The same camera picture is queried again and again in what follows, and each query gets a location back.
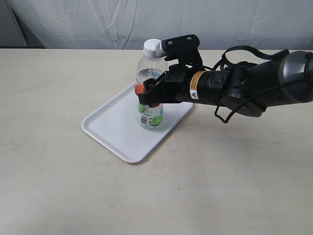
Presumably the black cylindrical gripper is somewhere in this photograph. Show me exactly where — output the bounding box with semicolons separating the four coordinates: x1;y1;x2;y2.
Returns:
135;66;245;108

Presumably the clear plastic bottle white cap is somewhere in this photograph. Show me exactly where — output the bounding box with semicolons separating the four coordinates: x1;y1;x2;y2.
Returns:
134;39;168;129

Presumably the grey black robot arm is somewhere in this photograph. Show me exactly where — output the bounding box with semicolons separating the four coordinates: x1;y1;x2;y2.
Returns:
135;50;313;118

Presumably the white rectangular plastic tray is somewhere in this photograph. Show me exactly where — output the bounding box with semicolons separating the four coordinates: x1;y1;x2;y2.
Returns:
81;83;193;164

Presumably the white wrinkled backdrop cloth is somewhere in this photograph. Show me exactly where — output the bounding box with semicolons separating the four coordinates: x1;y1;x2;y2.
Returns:
0;0;313;49

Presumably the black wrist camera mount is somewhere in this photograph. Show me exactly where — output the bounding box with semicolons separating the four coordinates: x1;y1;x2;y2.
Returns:
155;34;204;70

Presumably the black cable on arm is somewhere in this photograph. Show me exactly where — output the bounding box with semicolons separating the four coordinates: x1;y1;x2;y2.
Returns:
211;45;313;124

